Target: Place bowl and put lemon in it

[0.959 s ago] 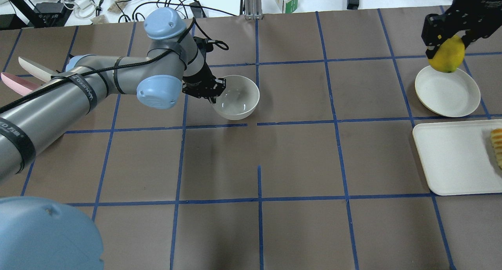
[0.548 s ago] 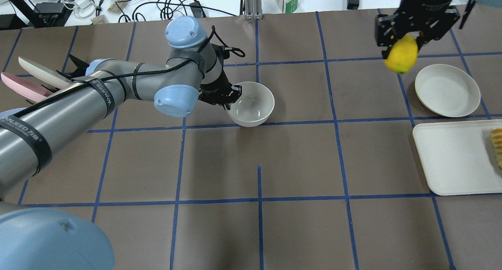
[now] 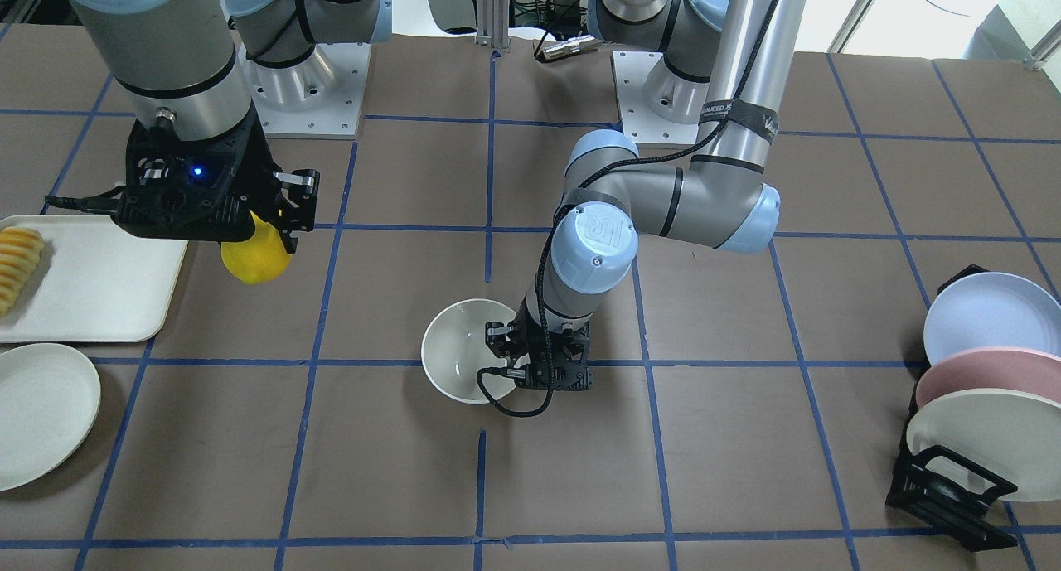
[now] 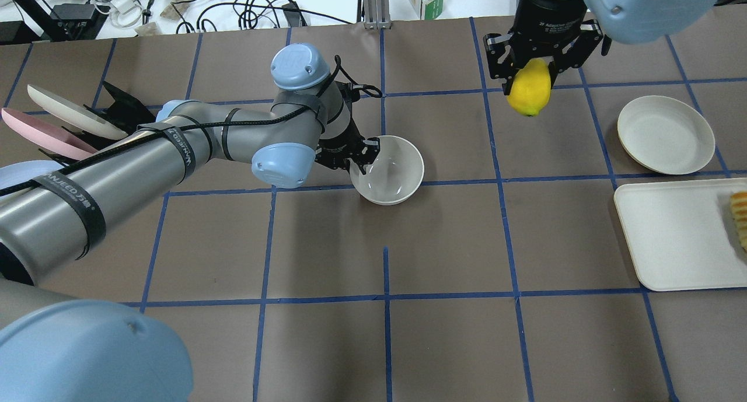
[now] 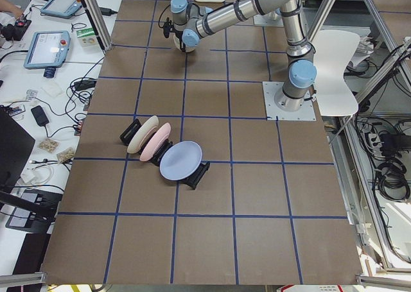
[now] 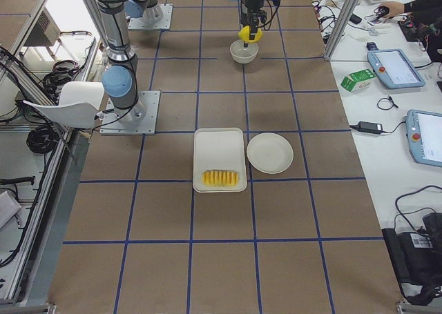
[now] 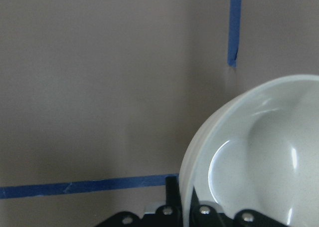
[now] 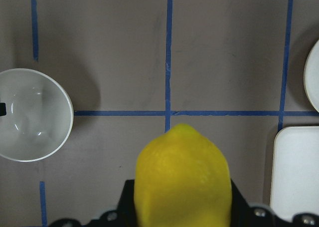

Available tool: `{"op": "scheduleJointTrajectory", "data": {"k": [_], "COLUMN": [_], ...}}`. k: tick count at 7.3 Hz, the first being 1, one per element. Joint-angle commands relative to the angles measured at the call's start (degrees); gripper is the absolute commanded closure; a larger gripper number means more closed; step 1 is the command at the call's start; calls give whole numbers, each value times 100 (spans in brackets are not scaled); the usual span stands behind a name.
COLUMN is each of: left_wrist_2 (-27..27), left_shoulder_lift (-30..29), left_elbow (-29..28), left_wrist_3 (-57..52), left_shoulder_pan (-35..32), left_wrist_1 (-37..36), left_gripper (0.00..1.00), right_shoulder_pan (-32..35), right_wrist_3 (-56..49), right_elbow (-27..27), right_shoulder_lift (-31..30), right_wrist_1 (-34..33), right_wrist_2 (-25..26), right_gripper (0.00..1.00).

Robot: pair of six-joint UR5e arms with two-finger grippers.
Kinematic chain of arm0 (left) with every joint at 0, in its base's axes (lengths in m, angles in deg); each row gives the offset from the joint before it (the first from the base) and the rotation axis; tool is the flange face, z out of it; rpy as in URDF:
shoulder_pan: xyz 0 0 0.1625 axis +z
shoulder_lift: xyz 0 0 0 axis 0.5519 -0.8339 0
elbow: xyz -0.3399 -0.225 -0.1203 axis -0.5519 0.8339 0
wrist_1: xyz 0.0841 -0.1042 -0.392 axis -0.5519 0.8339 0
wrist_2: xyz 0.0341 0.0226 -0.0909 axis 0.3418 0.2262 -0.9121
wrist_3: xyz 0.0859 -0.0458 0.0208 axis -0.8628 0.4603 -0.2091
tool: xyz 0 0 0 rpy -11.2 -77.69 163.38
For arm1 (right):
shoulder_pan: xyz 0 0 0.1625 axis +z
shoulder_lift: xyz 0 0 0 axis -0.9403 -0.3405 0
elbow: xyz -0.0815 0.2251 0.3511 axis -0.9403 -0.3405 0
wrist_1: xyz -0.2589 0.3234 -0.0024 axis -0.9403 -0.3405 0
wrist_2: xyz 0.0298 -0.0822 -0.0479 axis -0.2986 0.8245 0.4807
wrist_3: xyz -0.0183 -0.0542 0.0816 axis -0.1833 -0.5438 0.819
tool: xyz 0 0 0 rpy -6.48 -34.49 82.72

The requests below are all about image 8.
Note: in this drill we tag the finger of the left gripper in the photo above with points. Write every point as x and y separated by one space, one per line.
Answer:
2 109

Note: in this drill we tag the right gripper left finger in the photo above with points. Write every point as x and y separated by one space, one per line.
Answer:
123 216

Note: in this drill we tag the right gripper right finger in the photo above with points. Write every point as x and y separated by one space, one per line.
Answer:
244 215

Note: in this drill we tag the white ceramic bowl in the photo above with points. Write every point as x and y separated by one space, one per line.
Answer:
39 115

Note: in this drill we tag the yellow lemon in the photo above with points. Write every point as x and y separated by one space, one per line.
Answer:
182 180

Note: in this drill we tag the cream rectangular tray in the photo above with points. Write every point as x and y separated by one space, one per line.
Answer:
295 173

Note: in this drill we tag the cream round plate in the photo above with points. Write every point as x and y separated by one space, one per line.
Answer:
311 76

